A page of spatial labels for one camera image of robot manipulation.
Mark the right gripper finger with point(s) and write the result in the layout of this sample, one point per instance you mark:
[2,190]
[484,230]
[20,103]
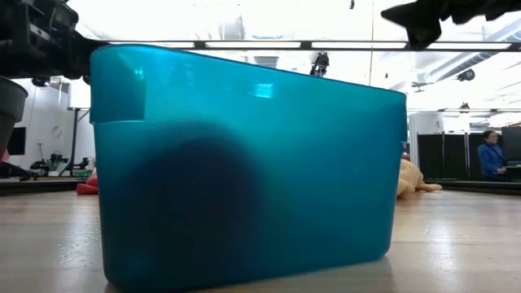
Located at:
[419,12]

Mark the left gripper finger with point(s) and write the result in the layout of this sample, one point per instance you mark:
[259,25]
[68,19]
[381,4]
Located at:
[84,57]

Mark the teal plastic tupperware container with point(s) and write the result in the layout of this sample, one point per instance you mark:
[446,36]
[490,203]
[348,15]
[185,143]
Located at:
[244,163]

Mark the black round ceiling device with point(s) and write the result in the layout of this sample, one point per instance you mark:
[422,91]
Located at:
[467,75]

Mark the black background table stand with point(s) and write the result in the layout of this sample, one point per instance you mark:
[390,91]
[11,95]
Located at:
[74,138]

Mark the black computer monitor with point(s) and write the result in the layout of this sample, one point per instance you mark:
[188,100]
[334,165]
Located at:
[17,140]
[513,142]

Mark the black floor equipment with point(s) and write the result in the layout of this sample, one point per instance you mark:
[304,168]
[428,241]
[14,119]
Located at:
[53,160]

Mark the white round column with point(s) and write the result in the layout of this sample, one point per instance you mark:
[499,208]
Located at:
[425,122]

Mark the black hanging background device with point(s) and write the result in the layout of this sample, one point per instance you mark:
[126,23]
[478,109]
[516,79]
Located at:
[320,63]

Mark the black overhead light bar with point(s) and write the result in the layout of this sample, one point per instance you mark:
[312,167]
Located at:
[306,45]

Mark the red crumpled cloth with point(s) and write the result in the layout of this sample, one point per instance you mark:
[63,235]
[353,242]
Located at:
[87,188]

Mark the black room partition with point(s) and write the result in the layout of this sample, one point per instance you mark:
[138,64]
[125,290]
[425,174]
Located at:
[452,156]

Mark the person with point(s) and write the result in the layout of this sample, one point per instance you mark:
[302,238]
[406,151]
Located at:
[490,158]

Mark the yellow crumpled cloth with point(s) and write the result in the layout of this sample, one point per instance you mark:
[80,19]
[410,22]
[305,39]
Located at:
[409,179]

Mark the black round mounted camera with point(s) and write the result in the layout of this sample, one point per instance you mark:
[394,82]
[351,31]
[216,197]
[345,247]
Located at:
[40,82]

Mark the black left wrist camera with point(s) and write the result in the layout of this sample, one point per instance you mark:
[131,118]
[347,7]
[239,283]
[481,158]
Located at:
[65,16]

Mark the black aluminium table frame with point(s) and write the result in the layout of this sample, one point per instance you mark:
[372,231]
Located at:
[40,185]

